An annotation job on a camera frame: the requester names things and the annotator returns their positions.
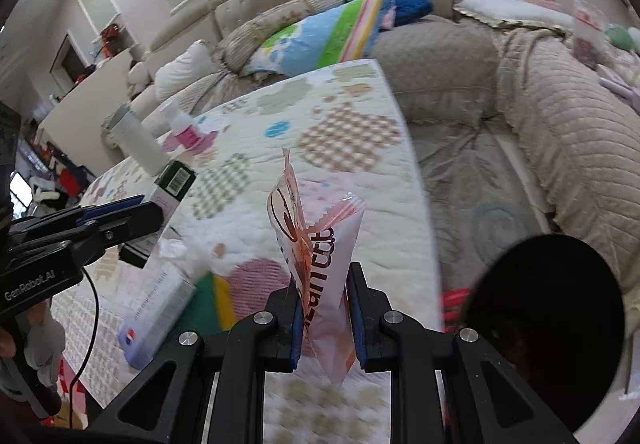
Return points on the beige quilted sofa cover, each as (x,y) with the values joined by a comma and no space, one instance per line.
(575,124)
(435,59)

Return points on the clear plastic bag of items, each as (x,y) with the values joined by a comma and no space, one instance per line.
(587,39)

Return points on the pink snack wrapper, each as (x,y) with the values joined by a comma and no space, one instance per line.
(325,274)

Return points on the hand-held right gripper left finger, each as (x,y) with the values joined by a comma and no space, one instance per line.
(296,334)

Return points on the lavender handheld device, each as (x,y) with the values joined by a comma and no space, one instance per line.
(620,87)

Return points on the white thermos bottle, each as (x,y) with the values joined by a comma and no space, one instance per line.
(137,144)

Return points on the white bottle with pink label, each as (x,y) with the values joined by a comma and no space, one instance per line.
(187,134)

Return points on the yellow green sponge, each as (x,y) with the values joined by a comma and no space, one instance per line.
(215,304)

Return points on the green and white carton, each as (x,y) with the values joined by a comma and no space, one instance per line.
(172,184)

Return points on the green plush toy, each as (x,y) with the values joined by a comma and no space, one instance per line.
(620,37)

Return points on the person's left hand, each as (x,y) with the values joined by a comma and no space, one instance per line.
(47,344)

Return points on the black round trash bin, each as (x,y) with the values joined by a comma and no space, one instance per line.
(545,324)

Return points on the white cushion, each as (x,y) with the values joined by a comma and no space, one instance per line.
(187,67)

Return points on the striped floral bolster pillow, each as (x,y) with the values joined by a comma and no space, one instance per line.
(280,19)

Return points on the pale patterned rug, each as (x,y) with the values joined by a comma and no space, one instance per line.
(480,184)

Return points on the white medicine box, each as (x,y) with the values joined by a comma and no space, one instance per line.
(155,314)

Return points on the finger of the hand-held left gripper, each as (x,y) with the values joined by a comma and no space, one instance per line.
(130,224)
(115,207)

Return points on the blue towel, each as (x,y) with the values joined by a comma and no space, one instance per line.
(410,7)

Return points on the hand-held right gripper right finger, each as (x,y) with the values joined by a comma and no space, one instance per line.
(356,334)

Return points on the beige plush toy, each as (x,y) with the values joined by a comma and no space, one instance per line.
(137,77)

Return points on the clear plastic wrap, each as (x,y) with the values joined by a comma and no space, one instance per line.
(172,249)

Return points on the red striped object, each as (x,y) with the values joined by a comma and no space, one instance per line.
(452,306)

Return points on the colourful striped pillow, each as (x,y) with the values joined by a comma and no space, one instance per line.
(325,32)

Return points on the white ruffled pillow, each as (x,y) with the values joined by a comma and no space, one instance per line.
(500,7)

